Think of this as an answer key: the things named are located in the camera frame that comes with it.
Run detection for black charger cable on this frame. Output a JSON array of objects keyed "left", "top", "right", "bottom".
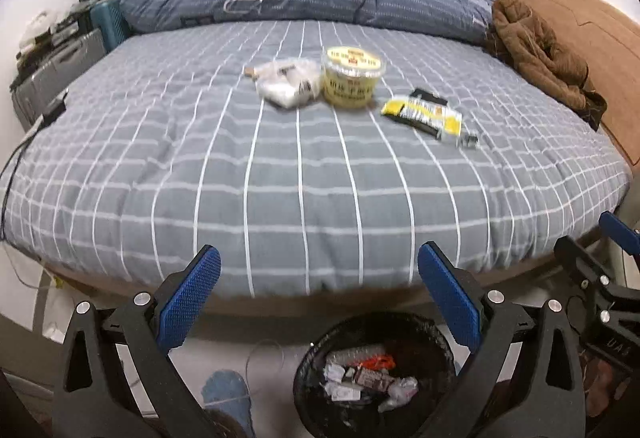
[{"left": 0, "top": 87, "right": 71, "bottom": 241}]

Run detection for blue slipper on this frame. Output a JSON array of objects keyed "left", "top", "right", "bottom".
[{"left": 201, "top": 370, "right": 255, "bottom": 437}]

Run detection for brown fleece jacket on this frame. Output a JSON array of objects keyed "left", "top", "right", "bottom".
[{"left": 486, "top": 0, "right": 608, "bottom": 131}]

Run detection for grey suitcase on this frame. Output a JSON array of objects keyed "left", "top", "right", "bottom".
[{"left": 11, "top": 29, "right": 106, "bottom": 132}]

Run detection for clear plastic packet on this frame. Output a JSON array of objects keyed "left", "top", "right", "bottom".
[{"left": 244, "top": 58, "right": 321, "bottom": 110}]

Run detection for wooden headboard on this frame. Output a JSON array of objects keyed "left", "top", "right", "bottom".
[{"left": 521, "top": 0, "right": 640, "bottom": 172}]

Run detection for grey checked bed sheet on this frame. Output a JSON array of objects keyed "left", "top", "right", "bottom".
[{"left": 1, "top": 20, "right": 631, "bottom": 297}]

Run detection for yellow black snack wrapper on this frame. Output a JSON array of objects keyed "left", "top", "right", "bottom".
[{"left": 381, "top": 87, "right": 480, "bottom": 148}]

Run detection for black trash bin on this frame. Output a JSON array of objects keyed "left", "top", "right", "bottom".
[{"left": 293, "top": 311, "right": 456, "bottom": 437}]

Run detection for yellow pudding cup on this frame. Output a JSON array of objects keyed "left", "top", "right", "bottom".
[{"left": 321, "top": 45, "right": 386, "bottom": 109}]

